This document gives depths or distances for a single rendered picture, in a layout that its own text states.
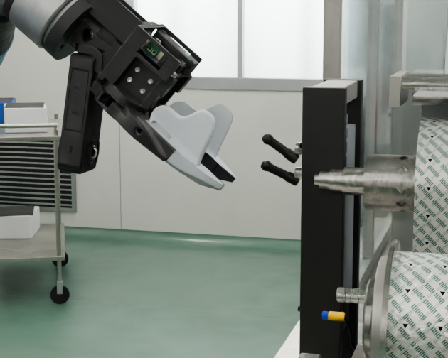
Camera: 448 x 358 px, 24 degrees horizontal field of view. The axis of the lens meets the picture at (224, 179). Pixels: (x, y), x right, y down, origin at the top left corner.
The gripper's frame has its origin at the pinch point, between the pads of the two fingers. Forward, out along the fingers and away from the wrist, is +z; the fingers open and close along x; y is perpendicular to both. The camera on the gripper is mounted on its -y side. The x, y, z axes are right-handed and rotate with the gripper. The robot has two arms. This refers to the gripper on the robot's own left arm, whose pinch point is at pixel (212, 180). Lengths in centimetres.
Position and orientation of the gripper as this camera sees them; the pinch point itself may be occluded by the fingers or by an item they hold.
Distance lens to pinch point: 96.4
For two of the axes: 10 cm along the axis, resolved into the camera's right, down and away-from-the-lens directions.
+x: 2.6, -1.6, 9.5
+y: 6.2, -7.3, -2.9
